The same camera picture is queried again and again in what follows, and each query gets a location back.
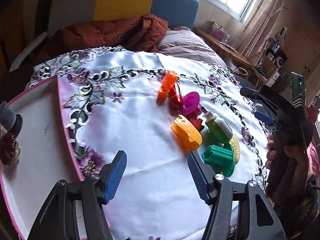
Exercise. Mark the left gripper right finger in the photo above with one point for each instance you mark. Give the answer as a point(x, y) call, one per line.
point(217, 192)

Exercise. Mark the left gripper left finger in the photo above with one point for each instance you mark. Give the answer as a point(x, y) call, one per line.
point(98, 190)

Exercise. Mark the teal green flanged piece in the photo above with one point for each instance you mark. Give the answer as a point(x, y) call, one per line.
point(220, 159)

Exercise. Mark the yellow carved oval object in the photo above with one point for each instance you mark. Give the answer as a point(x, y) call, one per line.
point(235, 148)

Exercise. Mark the green and white container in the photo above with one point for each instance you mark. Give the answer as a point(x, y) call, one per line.
point(217, 126)

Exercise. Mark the orange-yellow curved piece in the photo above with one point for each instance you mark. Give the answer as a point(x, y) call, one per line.
point(189, 136)

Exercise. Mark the red puzzle-shaped block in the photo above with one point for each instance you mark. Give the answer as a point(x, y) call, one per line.
point(196, 122)

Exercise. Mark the magenta funnel-shaped object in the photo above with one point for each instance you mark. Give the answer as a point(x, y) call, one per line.
point(191, 104)

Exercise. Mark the red glossy cylinder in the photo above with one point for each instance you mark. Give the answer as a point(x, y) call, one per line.
point(175, 98)

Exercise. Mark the orange perforated block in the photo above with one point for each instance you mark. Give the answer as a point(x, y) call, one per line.
point(168, 82)

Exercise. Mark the dark brown flower-shaped object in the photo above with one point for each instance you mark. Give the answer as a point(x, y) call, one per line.
point(10, 150)

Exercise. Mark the pink shallow tray box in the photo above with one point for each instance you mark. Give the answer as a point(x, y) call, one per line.
point(46, 154)

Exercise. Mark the white embroidered floral tablecloth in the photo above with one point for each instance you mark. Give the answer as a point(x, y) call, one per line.
point(109, 103)

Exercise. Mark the wooden side table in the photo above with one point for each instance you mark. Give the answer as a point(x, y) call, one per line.
point(223, 50)

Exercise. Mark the pink curtain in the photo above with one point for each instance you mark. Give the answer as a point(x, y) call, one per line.
point(251, 41)

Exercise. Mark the pink box on side table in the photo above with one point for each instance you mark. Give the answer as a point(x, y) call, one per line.
point(218, 32)

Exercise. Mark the pinkish grey pillow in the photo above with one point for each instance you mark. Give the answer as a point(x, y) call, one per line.
point(180, 41)

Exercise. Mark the rust brown quilted jacket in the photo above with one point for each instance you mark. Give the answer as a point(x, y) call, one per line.
point(135, 34)

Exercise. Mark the grey yellow blue headboard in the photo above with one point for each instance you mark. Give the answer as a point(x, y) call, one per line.
point(68, 12)

